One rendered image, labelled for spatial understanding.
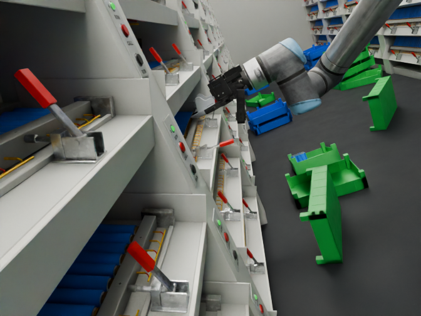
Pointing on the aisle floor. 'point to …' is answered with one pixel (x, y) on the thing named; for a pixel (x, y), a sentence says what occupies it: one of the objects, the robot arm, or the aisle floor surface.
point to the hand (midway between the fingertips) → (196, 116)
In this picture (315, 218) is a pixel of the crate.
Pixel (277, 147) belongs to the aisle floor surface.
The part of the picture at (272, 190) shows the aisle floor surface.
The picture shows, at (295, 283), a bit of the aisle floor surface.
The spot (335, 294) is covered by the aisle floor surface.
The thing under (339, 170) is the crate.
